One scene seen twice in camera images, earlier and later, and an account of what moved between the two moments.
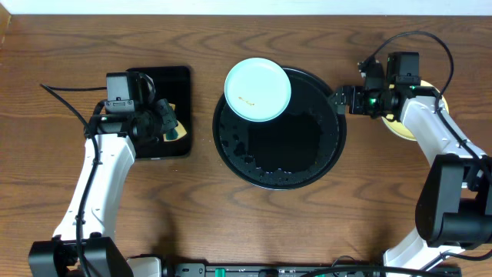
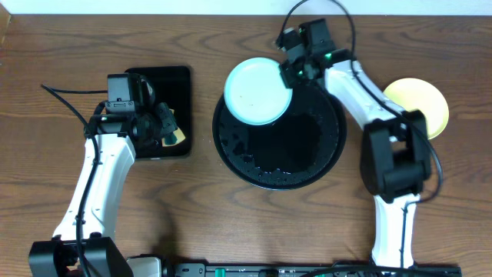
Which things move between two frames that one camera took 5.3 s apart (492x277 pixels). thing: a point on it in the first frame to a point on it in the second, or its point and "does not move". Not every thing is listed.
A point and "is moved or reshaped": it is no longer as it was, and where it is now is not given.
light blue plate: [257, 89] does not move
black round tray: [295, 150] does not move
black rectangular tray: [173, 84] does not move
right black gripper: [358, 93] to [294, 80]
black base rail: [202, 270] does not move
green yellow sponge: [176, 132] is moved or reshaped
